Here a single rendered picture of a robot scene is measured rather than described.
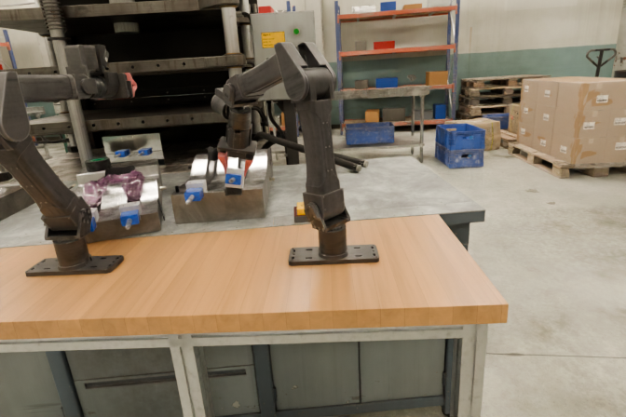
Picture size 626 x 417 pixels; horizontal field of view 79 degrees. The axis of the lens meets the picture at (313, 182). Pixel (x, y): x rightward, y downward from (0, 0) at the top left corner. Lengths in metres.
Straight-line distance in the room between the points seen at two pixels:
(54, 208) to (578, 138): 4.30
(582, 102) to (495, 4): 4.02
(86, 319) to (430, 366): 1.07
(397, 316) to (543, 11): 7.88
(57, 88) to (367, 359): 1.17
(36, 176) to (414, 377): 1.25
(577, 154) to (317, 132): 3.95
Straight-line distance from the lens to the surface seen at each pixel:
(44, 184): 0.94
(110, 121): 2.06
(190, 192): 1.11
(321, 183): 0.80
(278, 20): 1.93
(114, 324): 0.83
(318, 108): 0.78
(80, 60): 1.12
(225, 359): 1.40
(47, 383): 1.63
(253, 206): 1.12
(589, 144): 4.60
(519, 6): 8.25
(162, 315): 0.78
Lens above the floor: 1.21
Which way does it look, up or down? 17 degrees down
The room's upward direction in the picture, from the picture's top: 4 degrees counter-clockwise
